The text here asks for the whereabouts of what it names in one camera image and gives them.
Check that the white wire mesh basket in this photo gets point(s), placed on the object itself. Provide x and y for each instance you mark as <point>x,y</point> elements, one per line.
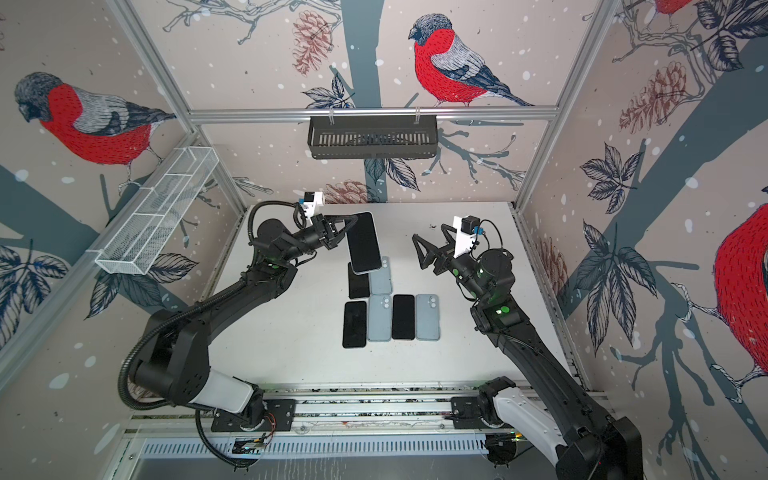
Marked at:
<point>162,204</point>

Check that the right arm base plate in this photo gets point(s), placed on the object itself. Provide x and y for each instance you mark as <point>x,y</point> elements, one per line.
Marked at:
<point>474,413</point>

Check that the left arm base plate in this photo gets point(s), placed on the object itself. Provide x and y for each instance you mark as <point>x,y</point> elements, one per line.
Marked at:
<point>265,415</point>

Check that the black phone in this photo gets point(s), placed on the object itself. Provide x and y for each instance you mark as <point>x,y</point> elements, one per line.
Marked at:
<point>358,284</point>
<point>403,317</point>
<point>364,250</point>

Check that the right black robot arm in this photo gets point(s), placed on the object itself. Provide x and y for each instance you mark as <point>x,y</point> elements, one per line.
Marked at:
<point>579,437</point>

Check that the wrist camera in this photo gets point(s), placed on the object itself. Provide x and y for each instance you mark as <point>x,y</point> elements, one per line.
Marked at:
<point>310,202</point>
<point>467,230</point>

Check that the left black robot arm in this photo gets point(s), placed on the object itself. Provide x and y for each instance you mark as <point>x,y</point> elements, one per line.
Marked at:
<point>170,365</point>

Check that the light-blue case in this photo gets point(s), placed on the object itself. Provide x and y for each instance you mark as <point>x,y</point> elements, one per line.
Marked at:
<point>427,317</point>
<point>380,280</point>
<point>379,318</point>

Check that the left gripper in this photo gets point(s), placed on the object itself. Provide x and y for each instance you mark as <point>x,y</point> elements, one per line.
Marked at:
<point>326,234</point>

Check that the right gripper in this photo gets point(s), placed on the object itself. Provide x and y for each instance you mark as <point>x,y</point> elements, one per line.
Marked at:
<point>440,257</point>

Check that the black hanging basket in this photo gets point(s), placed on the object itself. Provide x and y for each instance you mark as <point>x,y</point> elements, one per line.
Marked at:
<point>373,137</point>

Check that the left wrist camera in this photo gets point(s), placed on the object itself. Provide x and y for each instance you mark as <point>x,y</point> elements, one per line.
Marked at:
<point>310,202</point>

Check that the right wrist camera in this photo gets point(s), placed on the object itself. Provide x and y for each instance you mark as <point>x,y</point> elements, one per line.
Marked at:
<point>467,230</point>

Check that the aluminium mounting rail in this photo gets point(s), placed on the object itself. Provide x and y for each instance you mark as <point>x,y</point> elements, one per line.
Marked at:
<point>335,409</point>

